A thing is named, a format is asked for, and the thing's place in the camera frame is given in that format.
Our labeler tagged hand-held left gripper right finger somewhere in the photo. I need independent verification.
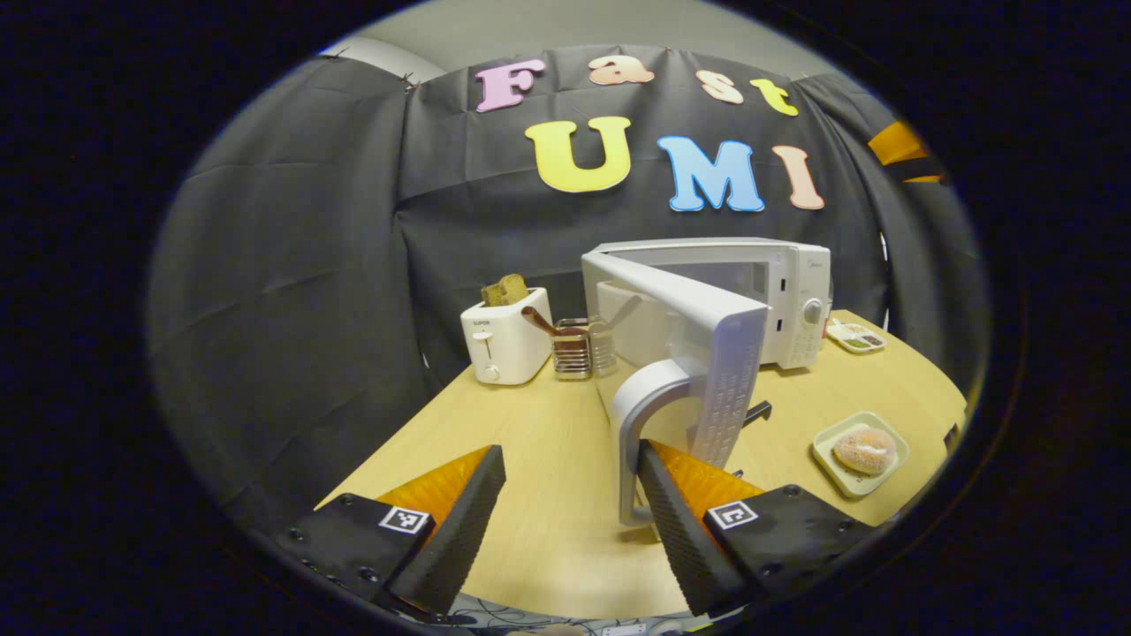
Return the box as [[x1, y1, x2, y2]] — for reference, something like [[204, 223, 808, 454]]
[[636, 439, 877, 618]]

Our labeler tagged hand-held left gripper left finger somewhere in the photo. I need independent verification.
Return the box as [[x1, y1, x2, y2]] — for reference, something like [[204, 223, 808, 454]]
[[274, 444, 507, 617]]

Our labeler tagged white microwave oven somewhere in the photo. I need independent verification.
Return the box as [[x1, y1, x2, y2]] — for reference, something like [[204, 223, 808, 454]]
[[581, 237, 834, 528]]

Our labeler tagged glazed donut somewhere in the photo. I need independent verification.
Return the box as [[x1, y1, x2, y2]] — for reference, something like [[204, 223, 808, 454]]
[[833, 427, 899, 476]]

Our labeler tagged pale square plate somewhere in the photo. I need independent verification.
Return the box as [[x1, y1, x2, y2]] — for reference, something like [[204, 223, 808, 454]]
[[811, 411, 911, 500]]

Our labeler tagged white sectioned grain tray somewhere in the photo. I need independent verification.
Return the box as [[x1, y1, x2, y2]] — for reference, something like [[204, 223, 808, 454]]
[[825, 319, 887, 355]]

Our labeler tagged white toaster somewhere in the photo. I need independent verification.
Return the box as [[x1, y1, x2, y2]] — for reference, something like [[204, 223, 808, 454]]
[[459, 287, 554, 386]]

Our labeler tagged wooden spoon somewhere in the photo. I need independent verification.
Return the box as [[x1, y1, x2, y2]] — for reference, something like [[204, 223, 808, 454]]
[[520, 306, 566, 339]]

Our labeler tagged white spatula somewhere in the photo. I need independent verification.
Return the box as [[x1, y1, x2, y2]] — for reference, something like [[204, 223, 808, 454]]
[[587, 294, 644, 347]]

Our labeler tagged wire utensil holder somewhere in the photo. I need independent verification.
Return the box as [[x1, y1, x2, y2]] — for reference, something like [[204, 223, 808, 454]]
[[552, 318, 619, 382]]

